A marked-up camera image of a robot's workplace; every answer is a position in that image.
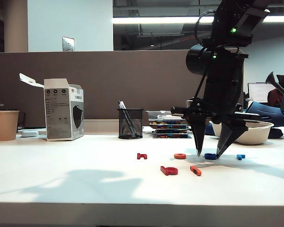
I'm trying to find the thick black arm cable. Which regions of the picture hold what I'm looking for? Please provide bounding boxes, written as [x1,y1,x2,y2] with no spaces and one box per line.
[194,10,216,46]

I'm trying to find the dark funnel-shaped object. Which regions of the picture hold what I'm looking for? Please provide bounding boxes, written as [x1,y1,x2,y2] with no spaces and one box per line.
[265,72,284,97]

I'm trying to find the brown paper cup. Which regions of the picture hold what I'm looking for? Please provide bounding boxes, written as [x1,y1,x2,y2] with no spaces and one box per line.
[0,110,20,142]

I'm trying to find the brown desk partition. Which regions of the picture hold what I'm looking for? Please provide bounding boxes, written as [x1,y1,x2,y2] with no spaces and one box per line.
[0,48,244,130]

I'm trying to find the orange letter i magnet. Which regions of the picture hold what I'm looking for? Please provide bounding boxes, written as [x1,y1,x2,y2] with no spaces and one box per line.
[190,165,203,177]

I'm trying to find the black mesh pen holder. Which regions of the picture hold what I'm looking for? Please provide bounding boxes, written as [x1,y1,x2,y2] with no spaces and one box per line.
[117,108,144,140]

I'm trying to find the computer monitor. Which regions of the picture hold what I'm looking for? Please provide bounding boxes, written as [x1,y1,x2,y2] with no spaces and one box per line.
[247,82,279,105]

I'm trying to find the white grey mask box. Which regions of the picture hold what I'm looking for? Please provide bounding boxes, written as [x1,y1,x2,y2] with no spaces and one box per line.
[19,73,85,142]

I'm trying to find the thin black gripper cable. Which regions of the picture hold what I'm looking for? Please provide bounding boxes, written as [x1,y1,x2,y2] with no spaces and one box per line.
[195,68,209,100]

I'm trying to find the black white pen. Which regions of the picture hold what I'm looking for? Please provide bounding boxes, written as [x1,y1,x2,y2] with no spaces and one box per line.
[117,100,136,138]

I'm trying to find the clear plastic tray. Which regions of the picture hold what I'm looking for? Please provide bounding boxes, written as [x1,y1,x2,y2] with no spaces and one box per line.
[145,109,188,122]

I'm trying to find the red letter b magnet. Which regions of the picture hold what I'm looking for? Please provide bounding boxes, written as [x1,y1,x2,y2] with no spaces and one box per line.
[160,166,178,176]

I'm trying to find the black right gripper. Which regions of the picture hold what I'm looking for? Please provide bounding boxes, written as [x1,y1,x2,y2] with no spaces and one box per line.
[171,70,261,158]

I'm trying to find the small white case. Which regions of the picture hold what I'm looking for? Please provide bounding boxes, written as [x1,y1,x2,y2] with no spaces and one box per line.
[21,130,40,138]

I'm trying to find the metal wall plate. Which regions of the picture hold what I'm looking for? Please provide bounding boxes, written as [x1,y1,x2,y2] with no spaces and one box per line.
[62,36,75,52]

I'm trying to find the beige oval bowl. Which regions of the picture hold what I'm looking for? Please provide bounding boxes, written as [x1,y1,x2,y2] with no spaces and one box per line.
[211,120,274,145]

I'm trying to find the ceiling light strip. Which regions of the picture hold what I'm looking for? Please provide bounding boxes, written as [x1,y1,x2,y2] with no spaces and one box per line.
[112,16,284,25]

